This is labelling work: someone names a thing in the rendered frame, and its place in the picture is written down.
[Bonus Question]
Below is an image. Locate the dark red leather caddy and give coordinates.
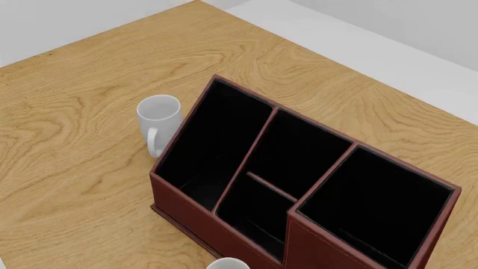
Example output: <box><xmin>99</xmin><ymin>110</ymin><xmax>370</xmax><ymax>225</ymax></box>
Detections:
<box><xmin>149</xmin><ymin>74</ymin><xmax>462</xmax><ymax>269</ymax></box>

